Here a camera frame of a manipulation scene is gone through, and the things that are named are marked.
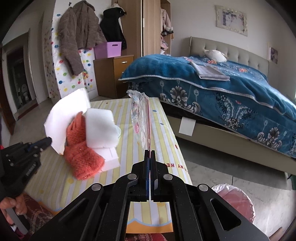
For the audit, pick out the black coat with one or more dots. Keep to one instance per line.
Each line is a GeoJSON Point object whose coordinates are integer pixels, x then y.
{"type": "Point", "coordinates": [112, 27]}

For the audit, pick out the thick white foam block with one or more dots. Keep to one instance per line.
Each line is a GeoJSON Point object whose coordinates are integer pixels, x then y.
{"type": "Point", "coordinates": [100, 128]}

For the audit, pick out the flat white foam block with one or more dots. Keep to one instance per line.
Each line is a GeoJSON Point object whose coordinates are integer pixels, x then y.
{"type": "Point", "coordinates": [108, 157]}

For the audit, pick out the brown quilted jacket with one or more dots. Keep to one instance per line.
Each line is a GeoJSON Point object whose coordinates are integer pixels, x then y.
{"type": "Point", "coordinates": [76, 34]}

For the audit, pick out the brown wooden door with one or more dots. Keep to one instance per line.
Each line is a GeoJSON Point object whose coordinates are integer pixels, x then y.
{"type": "Point", "coordinates": [5, 104]}

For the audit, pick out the white plush toy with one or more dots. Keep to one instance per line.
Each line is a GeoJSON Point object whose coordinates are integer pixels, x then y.
{"type": "Point", "coordinates": [216, 55]}

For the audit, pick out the white foam sheet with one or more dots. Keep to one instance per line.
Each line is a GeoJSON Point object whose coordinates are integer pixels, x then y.
{"type": "Point", "coordinates": [62, 111]}

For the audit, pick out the wooden nightstand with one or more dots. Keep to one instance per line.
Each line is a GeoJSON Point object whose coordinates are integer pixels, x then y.
{"type": "Point", "coordinates": [108, 76]}

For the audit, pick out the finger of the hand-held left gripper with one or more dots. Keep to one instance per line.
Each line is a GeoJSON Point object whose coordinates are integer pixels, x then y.
{"type": "Point", "coordinates": [44, 141]}

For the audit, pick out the pink hanging clothes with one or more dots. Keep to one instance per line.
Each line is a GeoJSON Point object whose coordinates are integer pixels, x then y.
{"type": "Point", "coordinates": [166, 20]}

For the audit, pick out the orange knitted cloth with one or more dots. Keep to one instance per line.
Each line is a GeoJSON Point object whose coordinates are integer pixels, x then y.
{"type": "Point", "coordinates": [81, 160]}

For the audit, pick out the person's left hand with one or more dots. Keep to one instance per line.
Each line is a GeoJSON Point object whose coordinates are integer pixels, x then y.
{"type": "Point", "coordinates": [11, 204]}

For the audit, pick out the folded grey sheet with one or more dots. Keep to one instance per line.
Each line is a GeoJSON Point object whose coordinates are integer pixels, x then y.
{"type": "Point", "coordinates": [211, 71]}

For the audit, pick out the yellow striped tablecloth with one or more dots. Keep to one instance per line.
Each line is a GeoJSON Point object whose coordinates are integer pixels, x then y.
{"type": "Point", "coordinates": [159, 129]}

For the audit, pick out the red patterned cloth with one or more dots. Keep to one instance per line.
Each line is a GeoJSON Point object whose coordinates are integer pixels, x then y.
{"type": "Point", "coordinates": [39, 220]}

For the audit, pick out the white toilet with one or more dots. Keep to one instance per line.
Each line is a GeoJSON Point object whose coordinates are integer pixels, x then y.
{"type": "Point", "coordinates": [25, 92]}

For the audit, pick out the small wall picture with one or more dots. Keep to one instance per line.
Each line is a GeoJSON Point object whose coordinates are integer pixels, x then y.
{"type": "Point", "coordinates": [273, 55]}

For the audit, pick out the large framed wall picture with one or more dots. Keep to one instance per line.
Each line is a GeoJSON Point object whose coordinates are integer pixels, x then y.
{"type": "Point", "coordinates": [231, 19]}

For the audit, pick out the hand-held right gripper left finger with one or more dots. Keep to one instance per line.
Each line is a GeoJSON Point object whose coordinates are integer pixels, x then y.
{"type": "Point", "coordinates": [147, 176]}

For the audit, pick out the purple storage box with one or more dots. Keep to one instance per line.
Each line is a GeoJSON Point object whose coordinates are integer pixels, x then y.
{"type": "Point", "coordinates": [107, 49]}

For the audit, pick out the bin with pink bag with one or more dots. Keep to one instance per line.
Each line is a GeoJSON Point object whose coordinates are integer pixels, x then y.
{"type": "Point", "coordinates": [233, 204]}

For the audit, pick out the clear plastic wrapper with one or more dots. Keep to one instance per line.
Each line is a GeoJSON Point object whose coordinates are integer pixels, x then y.
{"type": "Point", "coordinates": [138, 115]}

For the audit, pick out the beige upholstered bed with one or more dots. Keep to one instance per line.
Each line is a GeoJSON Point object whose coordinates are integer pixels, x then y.
{"type": "Point", "coordinates": [249, 60]}

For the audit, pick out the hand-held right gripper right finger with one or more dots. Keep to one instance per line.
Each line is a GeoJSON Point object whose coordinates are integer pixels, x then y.
{"type": "Point", "coordinates": [153, 176]}

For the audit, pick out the white label on bed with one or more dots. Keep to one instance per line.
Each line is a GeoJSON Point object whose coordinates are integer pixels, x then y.
{"type": "Point", "coordinates": [186, 126]}

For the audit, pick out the polka dot white board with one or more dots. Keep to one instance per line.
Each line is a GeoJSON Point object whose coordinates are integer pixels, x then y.
{"type": "Point", "coordinates": [64, 81]}

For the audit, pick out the wooden wardrobe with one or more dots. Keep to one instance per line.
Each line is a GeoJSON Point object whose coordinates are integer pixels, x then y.
{"type": "Point", "coordinates": [150, 27]}

